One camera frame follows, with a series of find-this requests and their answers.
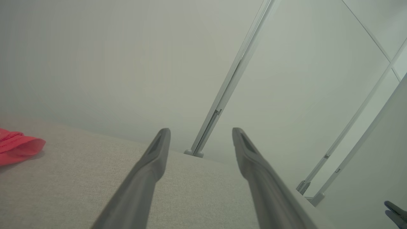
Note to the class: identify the grey metal partition post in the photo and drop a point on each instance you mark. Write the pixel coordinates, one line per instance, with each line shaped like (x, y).
(233, 73)
(365, 140)
(349, 127)

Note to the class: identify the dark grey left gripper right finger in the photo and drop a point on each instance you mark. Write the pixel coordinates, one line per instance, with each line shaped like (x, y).
(264, 184)

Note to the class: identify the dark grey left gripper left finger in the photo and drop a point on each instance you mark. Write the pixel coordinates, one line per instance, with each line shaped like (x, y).
(143, 178)

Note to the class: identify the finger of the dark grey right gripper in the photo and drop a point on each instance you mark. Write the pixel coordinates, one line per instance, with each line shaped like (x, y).
(397, 210)

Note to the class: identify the red and white jersey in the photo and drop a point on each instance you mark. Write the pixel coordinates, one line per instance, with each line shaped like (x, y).
(16, 148)

